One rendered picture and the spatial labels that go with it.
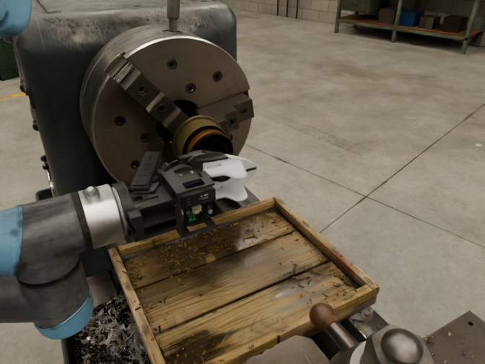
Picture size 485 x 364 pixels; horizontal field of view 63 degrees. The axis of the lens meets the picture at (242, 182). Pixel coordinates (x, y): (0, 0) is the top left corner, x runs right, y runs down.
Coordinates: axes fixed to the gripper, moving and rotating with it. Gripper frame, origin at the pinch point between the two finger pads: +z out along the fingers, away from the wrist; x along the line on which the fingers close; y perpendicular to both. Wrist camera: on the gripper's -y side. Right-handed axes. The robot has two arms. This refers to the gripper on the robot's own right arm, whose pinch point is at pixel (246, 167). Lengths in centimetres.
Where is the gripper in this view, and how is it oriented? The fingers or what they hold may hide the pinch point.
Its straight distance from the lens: 61.2
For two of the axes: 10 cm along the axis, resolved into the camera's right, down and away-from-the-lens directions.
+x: 0.0, -8.5, -5.2
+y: 4.8, 4.6, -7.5
